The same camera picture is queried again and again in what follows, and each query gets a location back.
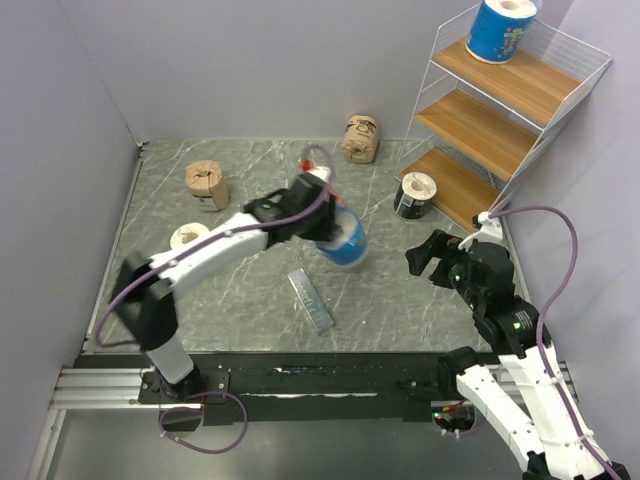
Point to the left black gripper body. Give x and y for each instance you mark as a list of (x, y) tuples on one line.
[(319, 225)]

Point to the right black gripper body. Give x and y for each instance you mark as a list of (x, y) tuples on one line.
[(457, 271)]

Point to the blue clear-wrapped paper roll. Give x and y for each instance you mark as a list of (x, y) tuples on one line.
[(348, 245)]

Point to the blue printed paper roll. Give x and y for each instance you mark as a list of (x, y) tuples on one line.
[(498, 28)]

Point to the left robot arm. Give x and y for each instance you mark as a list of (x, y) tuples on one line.
[(148, 288)]

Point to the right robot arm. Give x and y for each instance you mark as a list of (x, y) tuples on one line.
[(545, 432)]

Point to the bottom wooden shelf board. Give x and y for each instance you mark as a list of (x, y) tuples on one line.
[(461, 194)]

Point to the wooden shelf board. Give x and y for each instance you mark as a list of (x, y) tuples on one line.
[(525, 83), (486, 136), (461, 194)]

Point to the middle wooden shelf board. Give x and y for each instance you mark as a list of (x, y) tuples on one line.
[(486, 136)]

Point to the top wooden shelf board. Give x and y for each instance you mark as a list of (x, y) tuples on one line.
[(525, 83)]

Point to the silver toothpaste box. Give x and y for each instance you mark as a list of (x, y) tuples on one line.
[(310, 301)]

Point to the black wrapped paper roll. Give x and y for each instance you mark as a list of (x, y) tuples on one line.
[(414, 195)]

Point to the brown roll with bear print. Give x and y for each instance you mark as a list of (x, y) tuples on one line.
[(360, 141)]

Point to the brown wrapped paper roll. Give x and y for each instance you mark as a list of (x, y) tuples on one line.
[(207, 185)]

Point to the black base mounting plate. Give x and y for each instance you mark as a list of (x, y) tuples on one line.
[(286, 386)]

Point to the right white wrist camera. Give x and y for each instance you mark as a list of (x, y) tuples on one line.
[(487, 230)]

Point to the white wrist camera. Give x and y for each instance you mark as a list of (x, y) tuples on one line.
[(314, 175), (487, 230)]

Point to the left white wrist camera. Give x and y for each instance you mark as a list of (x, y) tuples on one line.
[(314, 175)]

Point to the white wire shelf rack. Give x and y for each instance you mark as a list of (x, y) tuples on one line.
[(569, 54)]

